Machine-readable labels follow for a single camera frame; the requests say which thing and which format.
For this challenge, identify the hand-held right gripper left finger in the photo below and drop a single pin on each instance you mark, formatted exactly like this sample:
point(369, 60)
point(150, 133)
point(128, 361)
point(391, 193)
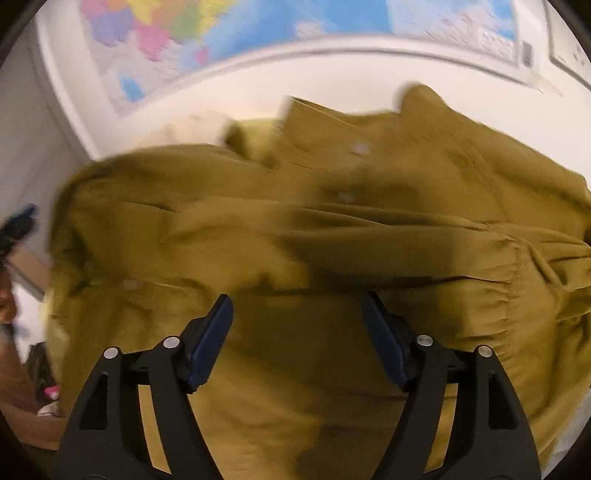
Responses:
point(212, 341)

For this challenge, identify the colourful wall map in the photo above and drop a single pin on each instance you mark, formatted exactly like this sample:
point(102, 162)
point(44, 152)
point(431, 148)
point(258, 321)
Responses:
point(277, 23)

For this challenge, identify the masking tape strip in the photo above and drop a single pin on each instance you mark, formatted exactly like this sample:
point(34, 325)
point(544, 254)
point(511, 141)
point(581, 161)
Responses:
point(545, 85)

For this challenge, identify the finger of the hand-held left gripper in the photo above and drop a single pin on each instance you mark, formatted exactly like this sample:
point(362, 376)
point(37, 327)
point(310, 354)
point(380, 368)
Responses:
point(18, 226)

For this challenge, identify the white wall socket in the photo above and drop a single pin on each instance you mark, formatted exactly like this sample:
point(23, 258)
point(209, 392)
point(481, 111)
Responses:
point(570, 46)

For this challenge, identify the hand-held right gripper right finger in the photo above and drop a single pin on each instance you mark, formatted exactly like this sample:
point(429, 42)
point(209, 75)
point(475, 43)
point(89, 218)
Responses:
point(385, 341)

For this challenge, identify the olive green shirt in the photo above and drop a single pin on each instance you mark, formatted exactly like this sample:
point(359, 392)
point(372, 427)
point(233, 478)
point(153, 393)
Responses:
point(323, 230)

